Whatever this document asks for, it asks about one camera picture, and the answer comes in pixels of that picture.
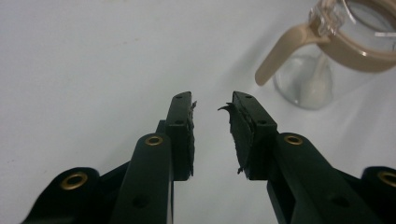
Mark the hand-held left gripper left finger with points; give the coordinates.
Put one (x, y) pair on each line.
(179, 137)

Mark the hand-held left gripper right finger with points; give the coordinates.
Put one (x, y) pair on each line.
(255, 140)

